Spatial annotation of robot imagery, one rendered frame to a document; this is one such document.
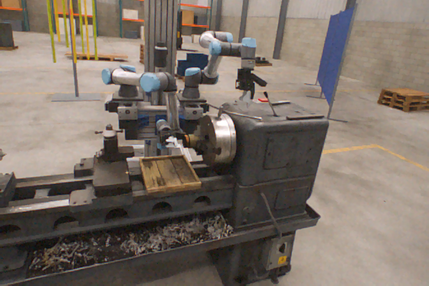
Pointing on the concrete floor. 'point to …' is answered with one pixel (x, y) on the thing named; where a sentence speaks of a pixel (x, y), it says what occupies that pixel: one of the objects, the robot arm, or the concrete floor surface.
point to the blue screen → (334, 55)
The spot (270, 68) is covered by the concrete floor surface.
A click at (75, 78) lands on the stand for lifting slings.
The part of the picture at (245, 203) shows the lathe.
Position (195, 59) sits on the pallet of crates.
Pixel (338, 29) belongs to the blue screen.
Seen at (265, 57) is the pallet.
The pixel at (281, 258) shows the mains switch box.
